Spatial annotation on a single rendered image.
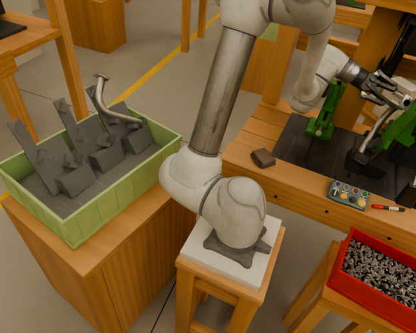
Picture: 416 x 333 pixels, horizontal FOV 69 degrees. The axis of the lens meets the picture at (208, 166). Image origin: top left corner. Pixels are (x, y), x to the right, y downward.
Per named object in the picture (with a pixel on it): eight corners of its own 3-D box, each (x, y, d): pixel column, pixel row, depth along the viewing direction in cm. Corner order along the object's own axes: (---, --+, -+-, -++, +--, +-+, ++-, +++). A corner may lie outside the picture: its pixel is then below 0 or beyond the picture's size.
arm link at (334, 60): (347, 57, 128) (328, 85, 132) (315, 39, 130) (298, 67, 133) (353, 54, 118) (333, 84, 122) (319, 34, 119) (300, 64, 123)
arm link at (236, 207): (245, 259, 97) (256, 219, 82) (199, 229, 104) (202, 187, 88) (268, 224, 107) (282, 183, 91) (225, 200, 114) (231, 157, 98)
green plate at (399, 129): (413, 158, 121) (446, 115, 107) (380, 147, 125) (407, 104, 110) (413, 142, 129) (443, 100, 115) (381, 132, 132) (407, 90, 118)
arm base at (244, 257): (260, 275, 99) (263, 267, 95) (201, 246, 106) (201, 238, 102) (277, 234, 111) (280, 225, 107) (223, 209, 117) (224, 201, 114)
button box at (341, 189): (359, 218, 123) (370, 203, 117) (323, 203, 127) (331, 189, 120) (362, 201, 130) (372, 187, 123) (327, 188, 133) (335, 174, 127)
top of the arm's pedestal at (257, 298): (260, 307, 100) (263, 302, 97) (174, 266, 107) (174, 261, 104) (283, 232, 121) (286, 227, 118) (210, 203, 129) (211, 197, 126)
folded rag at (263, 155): (276, 165, 136) (277, 160, 134) (261, 169, 133) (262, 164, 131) (264, 151, 142) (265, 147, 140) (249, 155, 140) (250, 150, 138)
